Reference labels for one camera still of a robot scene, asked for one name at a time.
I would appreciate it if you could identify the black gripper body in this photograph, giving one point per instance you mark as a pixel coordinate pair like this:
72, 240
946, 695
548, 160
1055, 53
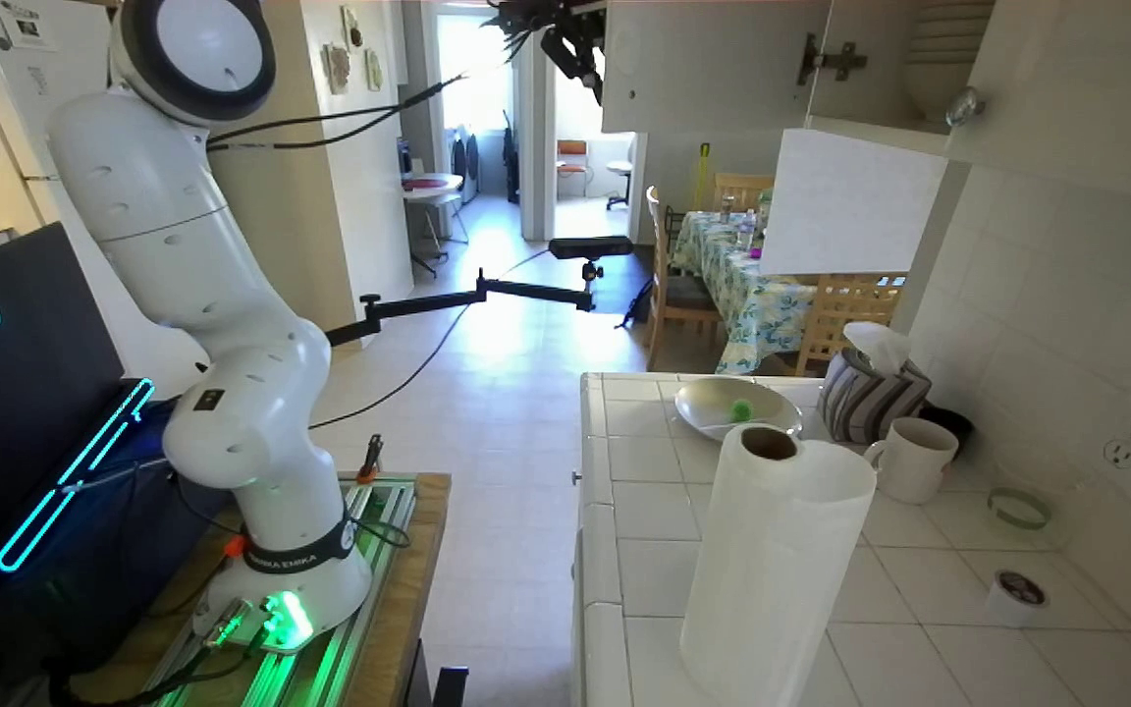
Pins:
571, 32

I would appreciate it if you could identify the white cabinet door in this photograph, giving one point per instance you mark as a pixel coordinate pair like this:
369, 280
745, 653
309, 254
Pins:
706, 64
1055, 83

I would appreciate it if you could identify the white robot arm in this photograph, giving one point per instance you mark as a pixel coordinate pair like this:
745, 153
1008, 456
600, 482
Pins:
136, 163

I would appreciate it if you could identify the white board panel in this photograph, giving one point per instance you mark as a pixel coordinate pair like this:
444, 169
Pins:
846, 204

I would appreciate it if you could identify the wooden dining chair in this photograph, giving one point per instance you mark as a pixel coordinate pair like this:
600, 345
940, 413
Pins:
672, 296

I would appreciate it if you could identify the dining table with floral cloth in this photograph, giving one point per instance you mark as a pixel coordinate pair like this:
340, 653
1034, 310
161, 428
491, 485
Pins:
761, 310

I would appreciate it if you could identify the white paper towel roll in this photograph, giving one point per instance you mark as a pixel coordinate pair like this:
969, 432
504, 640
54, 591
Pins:
775, 550

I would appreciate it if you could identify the white floral mug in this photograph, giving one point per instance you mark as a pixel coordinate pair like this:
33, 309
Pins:
911, 456

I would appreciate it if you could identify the small green rimmed dish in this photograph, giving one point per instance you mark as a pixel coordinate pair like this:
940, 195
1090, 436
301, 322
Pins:
1028, 513

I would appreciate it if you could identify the small white cup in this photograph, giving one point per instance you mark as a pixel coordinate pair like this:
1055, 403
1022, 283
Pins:
1015, 600

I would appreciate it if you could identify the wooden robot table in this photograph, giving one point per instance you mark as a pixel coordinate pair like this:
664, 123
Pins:
284, 651

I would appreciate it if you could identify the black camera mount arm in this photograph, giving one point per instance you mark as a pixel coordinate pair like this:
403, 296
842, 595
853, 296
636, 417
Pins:
584, 248

